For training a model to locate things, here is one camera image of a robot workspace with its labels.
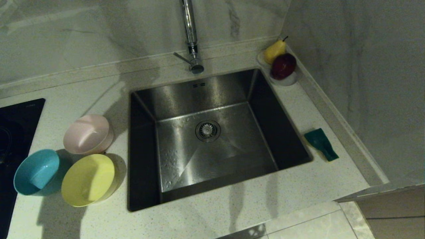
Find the stainless steel sink basin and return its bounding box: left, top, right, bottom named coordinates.
left=128, top=68, right=313, bottom=212

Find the chrome faucet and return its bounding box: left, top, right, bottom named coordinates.
left=173, top=0, right=205, bottom=75

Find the green and yellow sponge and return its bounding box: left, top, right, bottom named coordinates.
left=304, top=128, right=340, bottom=162

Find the round metal drain strainer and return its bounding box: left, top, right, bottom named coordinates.
left=195, top=120, right=221, bottom=143

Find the small white dish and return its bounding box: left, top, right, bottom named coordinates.
left=257, top=51, right=298, bottom=87

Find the dark red apple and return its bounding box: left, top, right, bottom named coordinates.
left=271, top=53, right=297, bottom=80

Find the yellow pear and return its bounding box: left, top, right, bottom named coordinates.
left=264, top=36, right=289, bottom=65

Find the pink plastic bowl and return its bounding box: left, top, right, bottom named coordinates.
left=63, top=115, right=114, bottom=155

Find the yellow plastic bowl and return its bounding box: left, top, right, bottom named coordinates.
left=61, top=154, right=119, bottom=207

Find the blue plastic bowl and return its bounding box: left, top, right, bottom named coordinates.
left=14, top=149, right=70, bottom=196

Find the black induction cooktop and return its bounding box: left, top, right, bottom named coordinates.
left=0, top=98, right=46, bottom=239

